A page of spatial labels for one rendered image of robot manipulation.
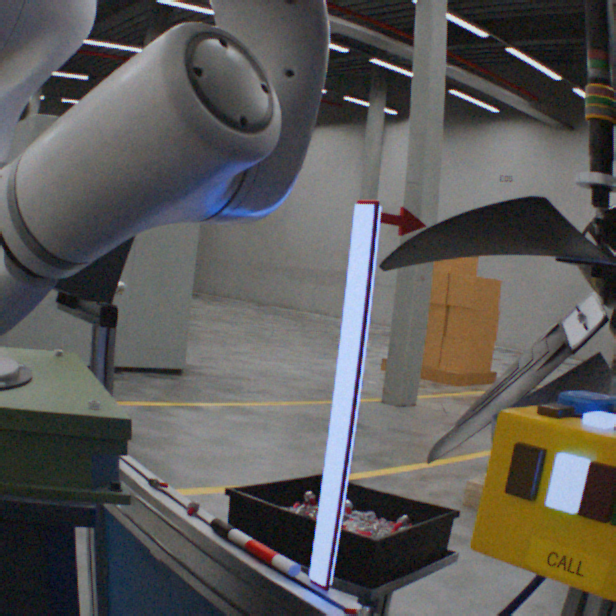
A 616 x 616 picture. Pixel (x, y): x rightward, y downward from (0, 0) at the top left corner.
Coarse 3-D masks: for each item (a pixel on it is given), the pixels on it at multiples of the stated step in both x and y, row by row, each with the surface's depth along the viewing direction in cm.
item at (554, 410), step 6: (540, 408) 41; (546, 408) 40; (552, 408) 40; (558, 408) 40; (564, 408) 40; (570, 408) 40; (540, 414) 41; (546, 414) 40; (552, 414) 40; (558, 414) 40; (564, 414) 40; (570, 414) 40
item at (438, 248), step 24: (456, 216) 67; (480, 216) 67; (504, 216) 66; (528, 216) 66; (552, 216) 65; (408, 240) 73; (432, 240) 73; (456, 240) 74; (480, 240) 75; (504, 240) 74; (528, 240) 74; (552, 240) 72; (576, 240) 70; (384, 264) 78; (408, 264) 80
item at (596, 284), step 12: (612, 216) 87; (588, 228) 88; (612, 228) 86; (612, 240) 85; (612, 252) 85; (588, 276) 90; (612, 276) 85; (600, 288) 88; (612, 288) 86; (600, 300) 90; (612, 300) 88; (612, 312) 84; (612, 324) 85
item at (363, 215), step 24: (360, 216) 63; (360, 240) 63; (360, 264) 63; (360, 288) 63; (360, 312) 63; (336, 384) 64; (336, 408) 64; (336, 432) 64; (336, 456) 64; (336, 480) 63; (336, 504) 63; (312, 576) 65
